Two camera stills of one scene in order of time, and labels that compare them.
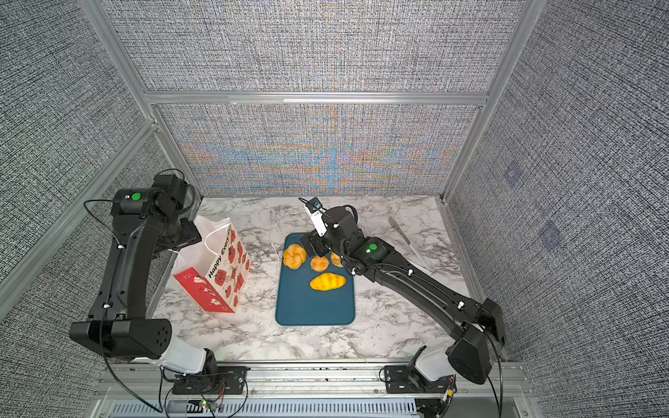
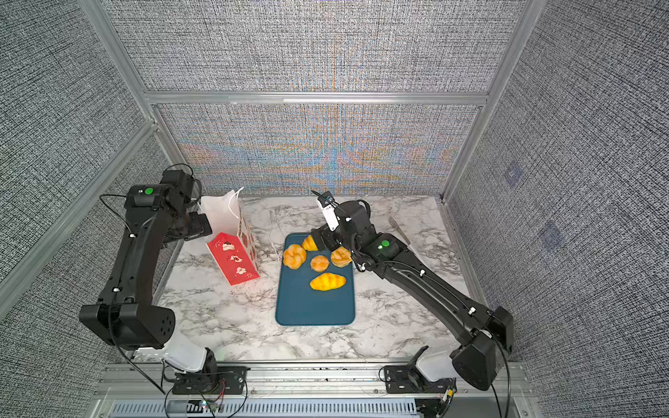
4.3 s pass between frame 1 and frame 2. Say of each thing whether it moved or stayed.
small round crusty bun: stayed
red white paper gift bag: moved
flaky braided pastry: stayed
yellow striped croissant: stayed
